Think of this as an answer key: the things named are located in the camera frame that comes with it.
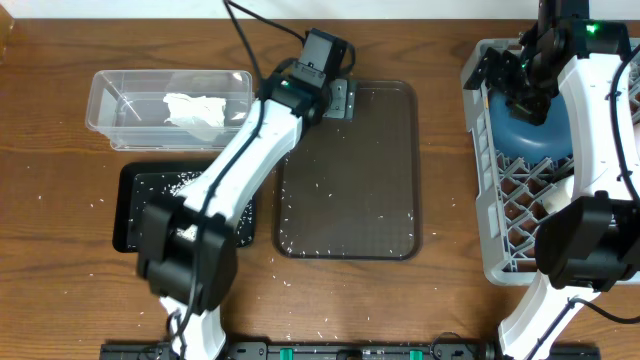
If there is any cream paper cup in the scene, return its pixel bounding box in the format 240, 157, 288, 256
542, 175, 575, 214

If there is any silver foil wrapper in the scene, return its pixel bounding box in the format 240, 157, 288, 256
163, 93, 226, 142

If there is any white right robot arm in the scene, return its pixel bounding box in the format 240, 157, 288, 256
465, 14, 639, 359

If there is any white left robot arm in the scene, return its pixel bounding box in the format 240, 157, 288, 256
136, 73, 353, 359

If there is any grey plastic dishwasher rack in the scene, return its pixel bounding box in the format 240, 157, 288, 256
460, 38, 640, 287

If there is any black waste tray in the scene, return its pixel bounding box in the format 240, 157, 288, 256
111, 159, 257, 254

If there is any dark brown serving tray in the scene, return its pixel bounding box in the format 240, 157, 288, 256
273, 80, 421, 261

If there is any clear plastic bin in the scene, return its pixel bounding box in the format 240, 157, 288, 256
85, 69, 254, 152

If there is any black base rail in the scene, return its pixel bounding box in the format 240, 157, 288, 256
99, 341, 601, 360

